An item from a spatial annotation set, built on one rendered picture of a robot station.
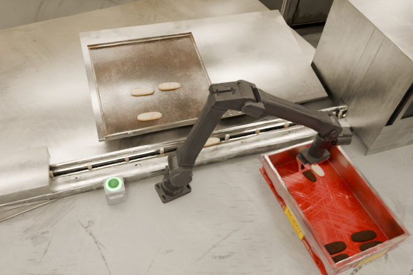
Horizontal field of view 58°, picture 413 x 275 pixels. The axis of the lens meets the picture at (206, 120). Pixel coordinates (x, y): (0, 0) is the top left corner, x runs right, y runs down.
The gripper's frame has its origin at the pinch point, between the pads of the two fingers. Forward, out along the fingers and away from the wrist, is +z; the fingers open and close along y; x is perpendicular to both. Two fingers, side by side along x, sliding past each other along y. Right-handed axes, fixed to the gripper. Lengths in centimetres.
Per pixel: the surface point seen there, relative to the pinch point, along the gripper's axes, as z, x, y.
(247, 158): 6.1, 17.7, -15.2
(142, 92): -2, 64, -40
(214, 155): 2.8, 23.5, -28.3
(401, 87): -34.1, -3.4, 28.4
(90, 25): 10, 137, -35
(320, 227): 4.7, -20.5, -11.3
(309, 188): 4.6, -6.5, -3.2
